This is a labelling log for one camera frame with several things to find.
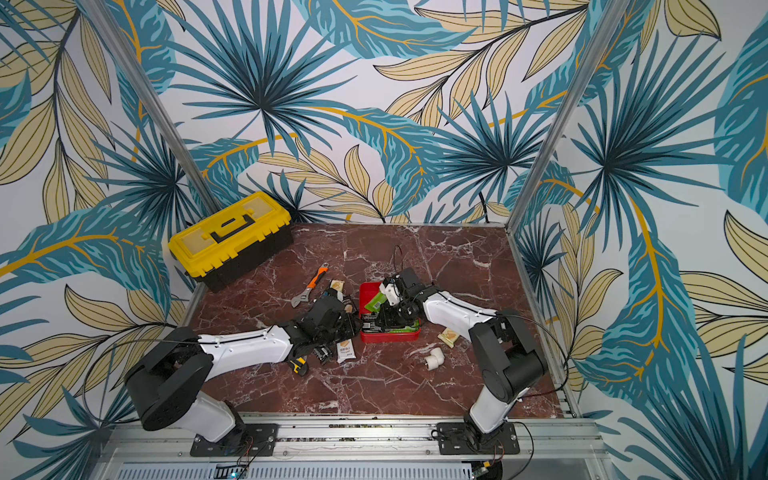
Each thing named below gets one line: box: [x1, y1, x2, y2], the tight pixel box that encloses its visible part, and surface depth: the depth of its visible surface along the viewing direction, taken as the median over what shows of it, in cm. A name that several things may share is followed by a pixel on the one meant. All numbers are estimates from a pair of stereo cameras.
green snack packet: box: [364, 291, 387, 313], surface depth 99 cm
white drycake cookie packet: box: [336, 339, 356, 364], surface depth 88 cm
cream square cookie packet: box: [437, 327, 460, 349], surface depth 92 cm
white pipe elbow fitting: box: [424, 347, 445, 371], surface depth 86 cm
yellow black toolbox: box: [168, 191, 294, 293], surface depth 96 cm
